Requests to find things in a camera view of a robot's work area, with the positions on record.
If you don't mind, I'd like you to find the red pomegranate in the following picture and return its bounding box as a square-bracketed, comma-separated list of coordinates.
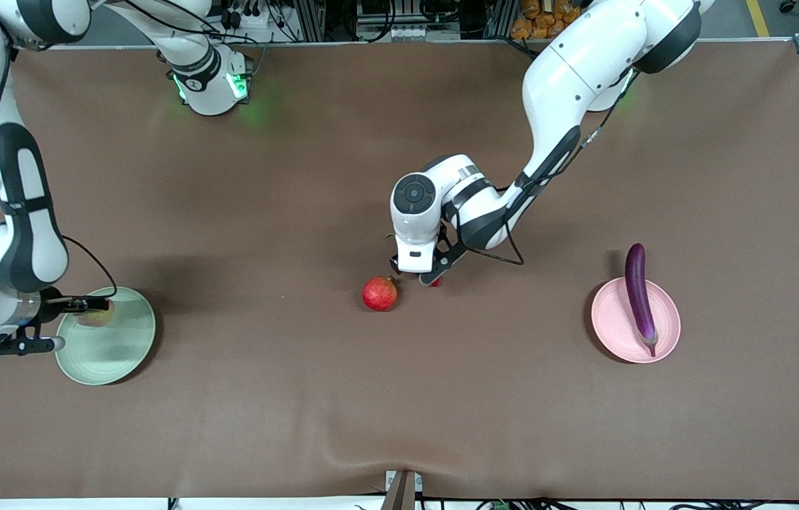
[362, 276, 399, 312]

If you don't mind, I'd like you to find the yellow pink apple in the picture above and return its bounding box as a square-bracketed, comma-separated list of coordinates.
[76, 300, 117, 329]

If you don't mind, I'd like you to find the purple eggplant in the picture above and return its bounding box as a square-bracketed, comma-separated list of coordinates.
[625, 243, 659, 358]

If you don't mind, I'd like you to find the pale green round plate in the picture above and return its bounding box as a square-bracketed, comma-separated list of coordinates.
[55, 286, 157, 386]

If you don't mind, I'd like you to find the brown table cover cloth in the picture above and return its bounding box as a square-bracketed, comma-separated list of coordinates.
[0, 41, 799, 500]

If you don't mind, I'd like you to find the pink round plate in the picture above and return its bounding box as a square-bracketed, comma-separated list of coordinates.
[591, 278, 681, 364]

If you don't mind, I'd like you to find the white socket box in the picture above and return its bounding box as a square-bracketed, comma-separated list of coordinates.
[389, 25, 460, 42]

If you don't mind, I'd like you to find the pile of orange toy foods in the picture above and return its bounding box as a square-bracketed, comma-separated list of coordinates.
[511, 0, 588, 40]

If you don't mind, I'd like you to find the white power strip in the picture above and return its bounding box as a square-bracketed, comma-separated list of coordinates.
[222, 6, 280, 30]

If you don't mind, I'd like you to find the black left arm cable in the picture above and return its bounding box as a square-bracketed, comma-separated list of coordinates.
[442, 71, 638, 267]

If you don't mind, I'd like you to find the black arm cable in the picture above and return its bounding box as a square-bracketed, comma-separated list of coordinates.
[442, 71, 638, 267]
[0, 28, 118, 302]

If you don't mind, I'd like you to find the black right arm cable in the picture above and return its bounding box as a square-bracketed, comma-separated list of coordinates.
[0, 28, 118, 302]

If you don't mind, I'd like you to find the aluminium frame post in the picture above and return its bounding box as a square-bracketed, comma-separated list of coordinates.
[297, 0, 326, 42]
[484, 0, 514, 40]

